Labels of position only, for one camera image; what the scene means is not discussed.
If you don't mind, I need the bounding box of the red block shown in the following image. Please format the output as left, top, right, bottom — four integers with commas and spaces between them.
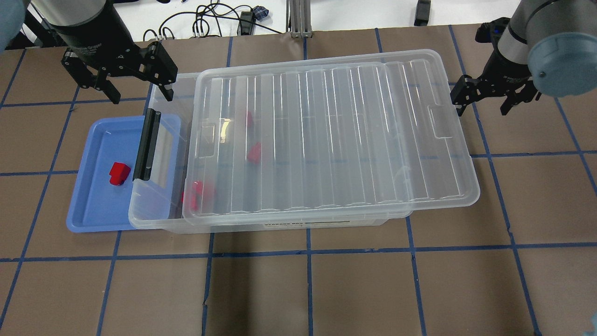
241, 110, 254, 129
191, 180, 215, 201
247, 142, 262, 165
109, 161, 132, 186
181, 189, 201, 212

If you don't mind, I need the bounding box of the black box latch handle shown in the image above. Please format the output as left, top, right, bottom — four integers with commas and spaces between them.
133, 108, 161, 181

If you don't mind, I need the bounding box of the aluminium frame post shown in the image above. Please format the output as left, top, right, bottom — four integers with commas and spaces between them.
286, 0, 313, 38

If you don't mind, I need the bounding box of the blue plastic tray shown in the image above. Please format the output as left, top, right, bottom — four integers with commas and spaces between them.
66, 113, 182, 232

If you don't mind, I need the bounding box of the black cable bundle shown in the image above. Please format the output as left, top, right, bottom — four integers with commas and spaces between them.
143, 4, 282, 42

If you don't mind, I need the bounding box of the clear plastic storage box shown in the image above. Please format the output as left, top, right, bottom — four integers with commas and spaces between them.
128, 63, 412, 234

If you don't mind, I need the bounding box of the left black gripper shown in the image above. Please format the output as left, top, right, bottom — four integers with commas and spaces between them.
62, 19, 178, 105

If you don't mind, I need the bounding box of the clear plastic box lid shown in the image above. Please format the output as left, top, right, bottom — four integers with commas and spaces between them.
182, 49, 480, 230

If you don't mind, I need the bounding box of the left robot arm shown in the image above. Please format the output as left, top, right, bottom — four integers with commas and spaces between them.
33, 0, 178, 104

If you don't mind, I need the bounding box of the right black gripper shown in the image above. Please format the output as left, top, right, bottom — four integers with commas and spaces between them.
450, 42, 541, 117

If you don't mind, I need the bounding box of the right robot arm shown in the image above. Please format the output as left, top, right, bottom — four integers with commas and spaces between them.
451, 0, 597, 116

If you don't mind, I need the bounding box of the black adapter top edge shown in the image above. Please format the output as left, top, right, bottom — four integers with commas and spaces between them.
413, 0, 431, 26

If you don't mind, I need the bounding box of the red block back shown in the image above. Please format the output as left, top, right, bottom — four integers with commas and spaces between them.
241, 110, 254, 129

